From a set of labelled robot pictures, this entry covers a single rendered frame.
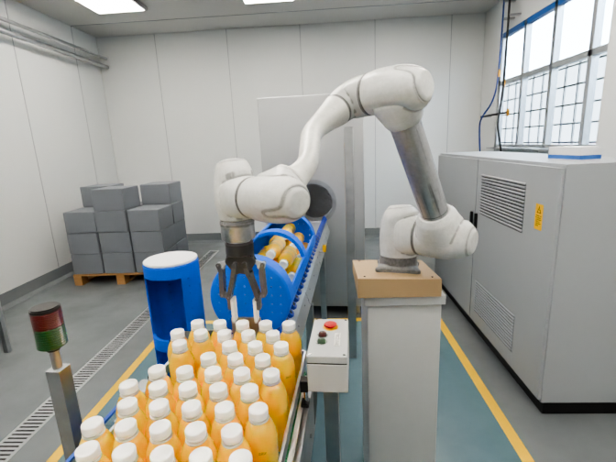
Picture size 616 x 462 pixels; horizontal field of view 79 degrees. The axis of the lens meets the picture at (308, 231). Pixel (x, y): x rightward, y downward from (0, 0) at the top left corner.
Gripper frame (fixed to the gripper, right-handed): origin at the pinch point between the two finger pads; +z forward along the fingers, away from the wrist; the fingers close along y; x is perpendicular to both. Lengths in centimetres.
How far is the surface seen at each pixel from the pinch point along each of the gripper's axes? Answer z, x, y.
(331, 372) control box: 10.2, 12.4, -24.3
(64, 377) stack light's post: 8.0, 20.8, 39.8
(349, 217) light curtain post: 7, -164, -27
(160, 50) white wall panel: -198, -521, 271
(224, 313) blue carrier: 11.9, -23.1, 15.3
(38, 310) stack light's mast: -10.1, 22.1, 41.3
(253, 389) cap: 6.6, 24.5, -8.3
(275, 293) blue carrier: 4.6, -23.1, -3.5
